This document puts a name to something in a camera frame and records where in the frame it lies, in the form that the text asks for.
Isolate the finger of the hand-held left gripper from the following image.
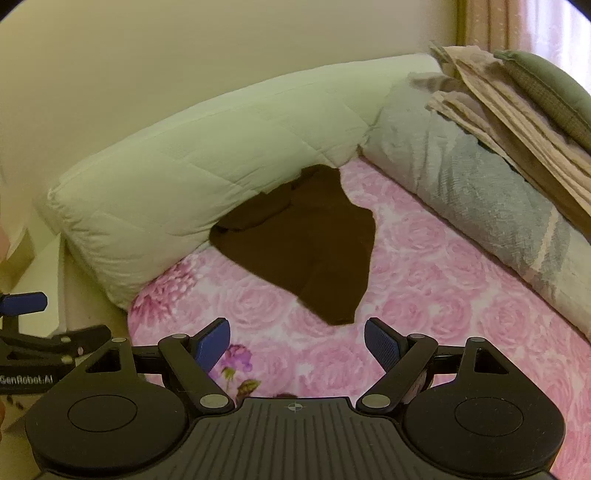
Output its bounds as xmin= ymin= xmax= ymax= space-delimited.
xmin=0 ymin=325 xmax=112 ymax=366
xmin=0 ymin=292 xmax=48 ymax=329

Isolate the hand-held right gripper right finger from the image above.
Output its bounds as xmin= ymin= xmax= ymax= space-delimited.
xmin=357 ymin=318 xmax=509 ymax=415

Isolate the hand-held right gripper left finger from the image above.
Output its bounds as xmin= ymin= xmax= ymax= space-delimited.
xmin=85 ymin=318 xmax=235 ymax=415

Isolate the brown garment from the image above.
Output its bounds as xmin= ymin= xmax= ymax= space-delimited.
xmin=209 ymin=164 xmax=378 ymax=327

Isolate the white bedside cabinet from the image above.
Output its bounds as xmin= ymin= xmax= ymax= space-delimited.
xmin=0 ymin=222 xmax=130 ymax=342

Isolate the pink floral bed sheet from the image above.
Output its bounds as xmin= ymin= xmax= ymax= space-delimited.
xmin=126 ymin=157 xmax=591 ymax=474

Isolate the grey rolled blanket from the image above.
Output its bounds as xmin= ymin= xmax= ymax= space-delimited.
xmin=360 ymin=71 xmax=591 ymax=342

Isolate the white quilted pillow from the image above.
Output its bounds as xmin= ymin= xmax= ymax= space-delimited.
xmin=34 ymin=53 xmax=444 ymax=311

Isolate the beige folded blanket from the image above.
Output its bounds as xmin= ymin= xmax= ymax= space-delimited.
xmin=425 ymin=41 xmax=591 ymax=241

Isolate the green cushion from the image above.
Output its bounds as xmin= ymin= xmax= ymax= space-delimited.
xmin=493 ymin=48 xmax=591 ymax=155

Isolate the pink curtain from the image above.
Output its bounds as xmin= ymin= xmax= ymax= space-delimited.
xmin=455 ymin=0 xmax=587 ymax=58

